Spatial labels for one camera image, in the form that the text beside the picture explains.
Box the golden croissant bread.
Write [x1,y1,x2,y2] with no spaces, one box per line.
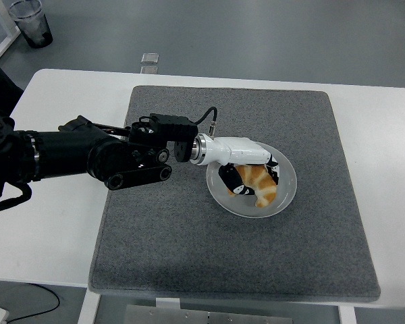
[226,164,278,209]

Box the white table leg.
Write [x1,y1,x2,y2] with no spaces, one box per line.
[337,305,357,324]
[76,289,102,324]

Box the black floor cable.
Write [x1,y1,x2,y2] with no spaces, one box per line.
[0,282,61,321]

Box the white furniture frame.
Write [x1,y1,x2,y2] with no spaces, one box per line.
[0,0,22,63]

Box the grey felt mat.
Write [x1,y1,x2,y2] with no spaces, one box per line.
[87,84,381,303]

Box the bin with black bag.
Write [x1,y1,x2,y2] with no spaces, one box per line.
[8,0,54,49]

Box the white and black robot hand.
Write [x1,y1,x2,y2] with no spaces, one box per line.
[202,134,280,198]

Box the white table bracket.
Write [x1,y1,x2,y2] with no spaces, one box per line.
[155,297,182,311]

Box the grey round plate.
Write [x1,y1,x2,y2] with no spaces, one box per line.
[206,140,298,219]

